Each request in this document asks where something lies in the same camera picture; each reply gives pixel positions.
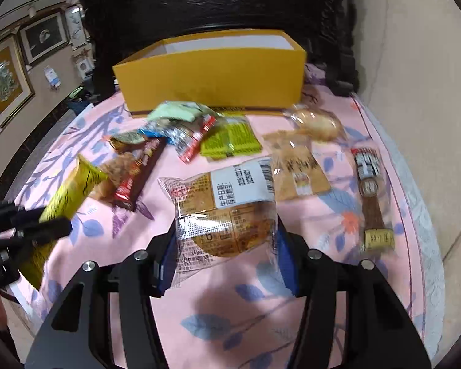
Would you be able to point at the silver red-striped candy packet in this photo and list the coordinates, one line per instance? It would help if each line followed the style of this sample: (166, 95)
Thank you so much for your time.
(194, 140)

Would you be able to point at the small clear beige bread bag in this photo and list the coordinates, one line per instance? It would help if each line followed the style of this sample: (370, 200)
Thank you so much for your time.
(317, 121)

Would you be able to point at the yellow cardboard box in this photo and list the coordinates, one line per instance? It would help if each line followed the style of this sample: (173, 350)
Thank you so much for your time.
(215, 80)

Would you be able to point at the clear golden pastry packet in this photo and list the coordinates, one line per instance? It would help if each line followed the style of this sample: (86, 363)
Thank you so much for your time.
(223, 215)

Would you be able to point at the orange rice cracker packet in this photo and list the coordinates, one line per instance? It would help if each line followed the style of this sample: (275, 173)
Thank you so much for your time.
(109, 178)

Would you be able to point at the brown paper-look snack packet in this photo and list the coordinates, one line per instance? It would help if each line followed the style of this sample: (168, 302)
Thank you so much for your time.
(297, 167)

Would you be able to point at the white flower scroll picture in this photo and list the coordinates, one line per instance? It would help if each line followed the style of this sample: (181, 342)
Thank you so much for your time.
(77, 23)

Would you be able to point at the pink floral tablecloth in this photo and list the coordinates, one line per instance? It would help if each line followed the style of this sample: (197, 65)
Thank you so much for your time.
(223, 315)

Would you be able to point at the gold-matted framed picture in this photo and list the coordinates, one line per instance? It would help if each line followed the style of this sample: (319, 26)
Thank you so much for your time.
(5, 84)

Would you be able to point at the pale green triangular packet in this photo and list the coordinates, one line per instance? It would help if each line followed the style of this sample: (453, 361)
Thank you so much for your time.
(173, 110)

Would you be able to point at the brown bar with black label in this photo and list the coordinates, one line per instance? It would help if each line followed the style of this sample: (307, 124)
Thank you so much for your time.
(370, 196)

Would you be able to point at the long yellow snack bar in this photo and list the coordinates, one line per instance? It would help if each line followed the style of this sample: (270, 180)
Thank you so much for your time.
(73, 188)

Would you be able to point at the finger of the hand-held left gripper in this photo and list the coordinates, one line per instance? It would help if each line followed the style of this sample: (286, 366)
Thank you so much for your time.
(4, 213)
(42, 230)

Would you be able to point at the brown red wafer bar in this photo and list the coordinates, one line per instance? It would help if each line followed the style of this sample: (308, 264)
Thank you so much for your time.
(140, 173)

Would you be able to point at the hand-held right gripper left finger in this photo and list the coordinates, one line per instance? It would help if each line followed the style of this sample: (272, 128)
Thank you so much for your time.
(165, 269)

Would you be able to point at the lime green snack packet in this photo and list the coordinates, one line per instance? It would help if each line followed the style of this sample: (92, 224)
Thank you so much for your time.
(230, 138)

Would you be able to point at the small brown green packet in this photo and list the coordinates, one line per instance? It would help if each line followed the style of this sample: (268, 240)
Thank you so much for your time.
(125, 138)

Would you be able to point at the silver blue candy packet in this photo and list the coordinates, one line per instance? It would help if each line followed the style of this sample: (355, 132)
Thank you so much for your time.
(157, 130)

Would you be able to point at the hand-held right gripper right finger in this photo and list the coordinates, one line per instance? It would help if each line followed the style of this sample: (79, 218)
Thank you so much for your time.
(288, 267)

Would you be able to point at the black framed picture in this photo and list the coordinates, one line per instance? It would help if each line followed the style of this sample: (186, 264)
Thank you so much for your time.
(46, 36)

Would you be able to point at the blue white wall notice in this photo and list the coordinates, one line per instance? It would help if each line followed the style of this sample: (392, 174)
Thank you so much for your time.
(53, 77)

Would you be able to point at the carved black wooden cabinet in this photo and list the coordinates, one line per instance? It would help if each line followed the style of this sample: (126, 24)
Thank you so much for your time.
(215, 4)

